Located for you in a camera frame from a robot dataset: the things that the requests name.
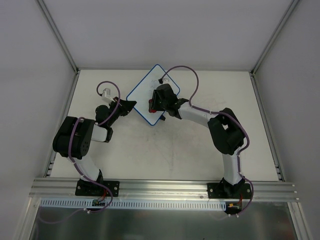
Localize red bone-shaped eraser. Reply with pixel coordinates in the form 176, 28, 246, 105
148, 99, 157, 113

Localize blue framed whiteboard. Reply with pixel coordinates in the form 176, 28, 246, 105
126, 64, 166, 126

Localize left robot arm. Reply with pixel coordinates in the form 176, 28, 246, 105
52, 97, 137, 195

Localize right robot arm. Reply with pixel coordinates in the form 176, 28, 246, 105
148, 83, 246, 198

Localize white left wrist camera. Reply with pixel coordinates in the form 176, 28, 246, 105
101, 88, 115, 104

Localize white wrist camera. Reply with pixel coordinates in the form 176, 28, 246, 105
101, 88, 115, 104
158, 78, 171, 85

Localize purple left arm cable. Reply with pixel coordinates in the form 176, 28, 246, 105
67, 80, 122, 185

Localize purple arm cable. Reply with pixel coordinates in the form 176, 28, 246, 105
67, 80, 122, 185
159, 65, 255, 181

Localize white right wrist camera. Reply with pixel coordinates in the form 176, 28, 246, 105
158, 78, 171, 85

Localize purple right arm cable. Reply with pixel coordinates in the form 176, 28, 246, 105
159, 65, 255, 181

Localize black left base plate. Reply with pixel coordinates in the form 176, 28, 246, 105
75, 179, 120, 197

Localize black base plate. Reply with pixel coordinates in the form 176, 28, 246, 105
75, 179, 120, 197
207, 182, 252, 200

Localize white slotted cable duct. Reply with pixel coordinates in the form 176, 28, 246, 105
39, 198, 227, 211

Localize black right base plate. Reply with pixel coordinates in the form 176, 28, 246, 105
207, 182, 252, 200

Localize aluminium mounting rail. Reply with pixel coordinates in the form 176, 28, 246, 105
29, 177, 300, 202

